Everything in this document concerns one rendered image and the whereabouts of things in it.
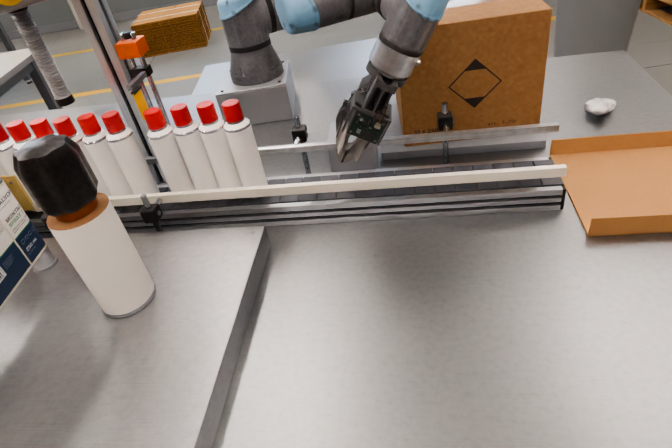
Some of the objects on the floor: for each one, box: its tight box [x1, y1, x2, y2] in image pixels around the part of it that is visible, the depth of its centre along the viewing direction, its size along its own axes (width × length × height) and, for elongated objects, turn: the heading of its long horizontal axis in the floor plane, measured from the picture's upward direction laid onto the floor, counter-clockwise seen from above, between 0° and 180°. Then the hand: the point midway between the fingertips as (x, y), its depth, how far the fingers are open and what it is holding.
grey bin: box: [554, 0, 650, 57], centre depth 291 cm, size 46×46×62 cm
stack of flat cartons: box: [130, 0, 212, 58], centre depth 487 cm, size 64×53×31 cm
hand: (344, 154), depth 94 cm, fingers closed
